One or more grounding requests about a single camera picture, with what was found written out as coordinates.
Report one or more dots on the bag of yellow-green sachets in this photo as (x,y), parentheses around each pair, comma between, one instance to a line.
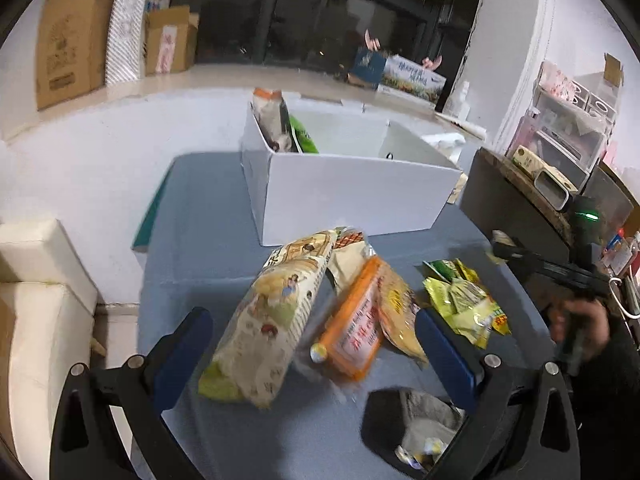
(465,300)

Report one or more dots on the crumpled white wrapper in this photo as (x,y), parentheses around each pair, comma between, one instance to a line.
(425,435)

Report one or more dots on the cream tissue pack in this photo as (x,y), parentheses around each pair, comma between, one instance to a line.
(527,160)

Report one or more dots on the printed landscape tissue box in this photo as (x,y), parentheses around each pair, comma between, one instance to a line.
(410,77)

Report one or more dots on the person's right hand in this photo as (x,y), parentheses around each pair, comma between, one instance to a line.
(592,325)

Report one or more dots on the large brown cardboard box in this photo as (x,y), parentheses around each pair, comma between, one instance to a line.
(70,45)

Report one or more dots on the dark blue box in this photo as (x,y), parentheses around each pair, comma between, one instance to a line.
(367,65)

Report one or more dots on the large cream snack bag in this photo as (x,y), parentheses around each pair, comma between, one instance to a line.
(265,320)

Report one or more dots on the black plastic bag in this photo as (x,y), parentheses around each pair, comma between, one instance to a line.
(385,415)

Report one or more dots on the cardboard piece on wall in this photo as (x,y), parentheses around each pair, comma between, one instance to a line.
(612,69)

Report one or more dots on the small open cardboard box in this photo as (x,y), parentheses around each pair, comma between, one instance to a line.
(170,45)

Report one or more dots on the white alarm clock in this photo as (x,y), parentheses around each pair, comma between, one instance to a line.
(550,190)

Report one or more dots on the white spray bottle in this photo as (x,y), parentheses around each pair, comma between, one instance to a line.
(462,102)

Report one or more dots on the tall snack packet orange top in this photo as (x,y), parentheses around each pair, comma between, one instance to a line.
(267,110)

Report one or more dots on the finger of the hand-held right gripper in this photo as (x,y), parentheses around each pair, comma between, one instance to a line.
(540,262)

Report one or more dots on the white mini drawer unit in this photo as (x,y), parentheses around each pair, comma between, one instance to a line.
(597,102)

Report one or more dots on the wooden side desk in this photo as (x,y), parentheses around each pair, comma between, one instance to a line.
(500,200)

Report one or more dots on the small bottle with red cap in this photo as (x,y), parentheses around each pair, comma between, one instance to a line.
(622,252)

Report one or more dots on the clear plastic drawer organizer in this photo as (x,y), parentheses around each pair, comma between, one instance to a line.
(560,145)

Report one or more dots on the dotted white paper bag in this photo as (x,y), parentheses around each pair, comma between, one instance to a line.
(125,35)

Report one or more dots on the cream leather sofa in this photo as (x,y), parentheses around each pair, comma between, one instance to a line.
(40,310)

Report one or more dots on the pink patterned packet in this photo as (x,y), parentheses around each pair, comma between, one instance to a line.
(555,82)

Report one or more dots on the white cardboard box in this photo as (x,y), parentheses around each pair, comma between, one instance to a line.
(350,200)

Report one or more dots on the green snack packet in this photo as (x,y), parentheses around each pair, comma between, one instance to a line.
(305,137)

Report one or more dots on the person's right forearm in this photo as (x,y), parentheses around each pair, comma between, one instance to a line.
(615,395)

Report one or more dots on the stone window sill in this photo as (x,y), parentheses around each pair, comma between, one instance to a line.
(200,95)

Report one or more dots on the pink clip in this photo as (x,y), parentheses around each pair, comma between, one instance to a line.
(371,41)
(432,63)

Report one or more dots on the clear plastic container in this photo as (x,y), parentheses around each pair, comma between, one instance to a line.
(617,200)

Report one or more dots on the yellow snack packet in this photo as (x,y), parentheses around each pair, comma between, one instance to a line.
(397,315)

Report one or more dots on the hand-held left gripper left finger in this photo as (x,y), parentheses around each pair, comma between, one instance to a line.
(180,360)

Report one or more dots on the brown checkered snack packet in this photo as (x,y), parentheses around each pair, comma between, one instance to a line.
(350,255)

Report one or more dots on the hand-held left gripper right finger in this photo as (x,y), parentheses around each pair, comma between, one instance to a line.
(445,355)

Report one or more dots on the pink bottle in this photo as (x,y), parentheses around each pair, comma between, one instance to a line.
(522,135)

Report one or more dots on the dark framed window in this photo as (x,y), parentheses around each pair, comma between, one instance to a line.
(310,20)

